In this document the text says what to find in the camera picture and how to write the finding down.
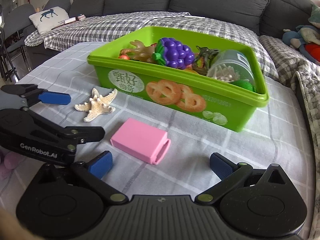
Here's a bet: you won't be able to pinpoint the pink plush toy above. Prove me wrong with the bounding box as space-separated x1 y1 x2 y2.
0 150 24 181

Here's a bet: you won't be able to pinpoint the white starfish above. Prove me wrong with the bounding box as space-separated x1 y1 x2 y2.
74 88 118 122

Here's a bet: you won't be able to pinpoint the pink rectangular box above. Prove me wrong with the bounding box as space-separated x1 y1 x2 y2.
110 118 171 165

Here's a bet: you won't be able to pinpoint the light checked sheet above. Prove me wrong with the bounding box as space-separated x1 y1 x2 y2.
0 42 316 205

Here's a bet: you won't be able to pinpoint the white deer print pillow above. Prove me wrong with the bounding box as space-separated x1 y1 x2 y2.
29 7 69 35

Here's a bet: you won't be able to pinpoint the grey folding chair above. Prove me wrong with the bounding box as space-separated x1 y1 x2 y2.
1 4 35 81

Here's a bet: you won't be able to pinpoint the grey plaid blanket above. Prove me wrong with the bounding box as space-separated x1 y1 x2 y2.
24 11 279 81

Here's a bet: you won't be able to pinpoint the green round lid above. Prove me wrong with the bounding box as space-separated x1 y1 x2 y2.
230 80 257 93

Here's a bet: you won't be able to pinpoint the green plastic cookie box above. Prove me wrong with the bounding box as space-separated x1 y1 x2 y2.
87 26 269 132

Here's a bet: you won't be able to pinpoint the clear cotton swab jar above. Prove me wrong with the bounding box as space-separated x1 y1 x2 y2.
206 49 255 85

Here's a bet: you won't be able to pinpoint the beige coral toy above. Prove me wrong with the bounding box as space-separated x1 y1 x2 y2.
118 40 157 63

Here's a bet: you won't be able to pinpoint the yellow toy piece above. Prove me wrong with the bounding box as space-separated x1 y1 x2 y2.
184 67 198 74

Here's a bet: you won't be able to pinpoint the dark green plastic toy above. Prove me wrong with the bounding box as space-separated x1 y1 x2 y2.
192 46 220 76

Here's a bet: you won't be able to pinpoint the grey patterned quilt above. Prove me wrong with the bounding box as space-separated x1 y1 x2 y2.
258 35 320 240

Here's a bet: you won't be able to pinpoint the purple toy grapes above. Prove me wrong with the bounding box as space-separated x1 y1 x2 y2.
152 37 195 70

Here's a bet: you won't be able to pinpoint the red stuffed toy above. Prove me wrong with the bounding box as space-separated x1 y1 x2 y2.
305 43 320 62

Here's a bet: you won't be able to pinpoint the blue stuffed toy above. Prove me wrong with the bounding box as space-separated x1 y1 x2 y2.
282 25 319 65

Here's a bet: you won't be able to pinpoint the dark grey sofa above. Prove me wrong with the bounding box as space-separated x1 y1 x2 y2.
43 0 318 40

